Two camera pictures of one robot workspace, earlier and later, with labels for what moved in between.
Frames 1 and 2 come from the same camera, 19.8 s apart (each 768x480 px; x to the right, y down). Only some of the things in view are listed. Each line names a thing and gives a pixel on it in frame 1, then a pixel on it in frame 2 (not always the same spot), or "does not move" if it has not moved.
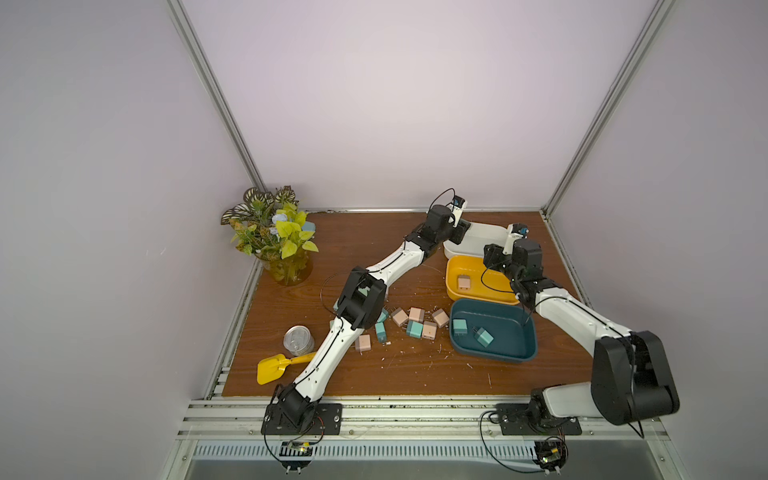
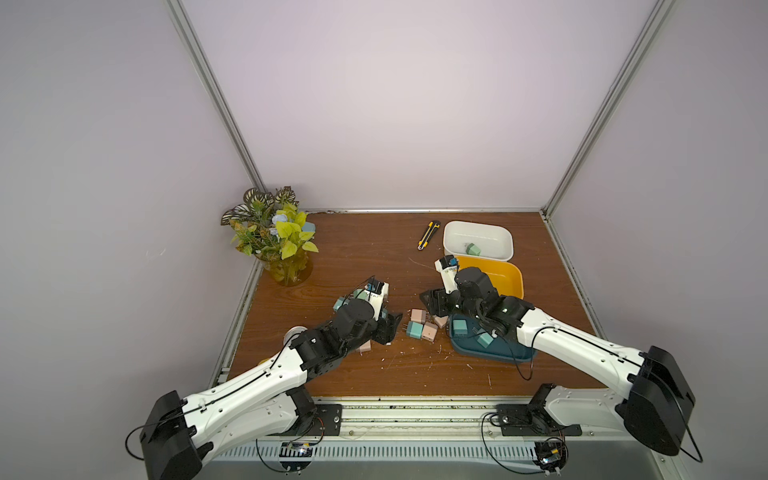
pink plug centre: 417,314 does not move
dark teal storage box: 493,330 does not move
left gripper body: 455,235 to 380,331
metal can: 298,340 does not move
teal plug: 459,327 does not move
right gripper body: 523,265 to 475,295
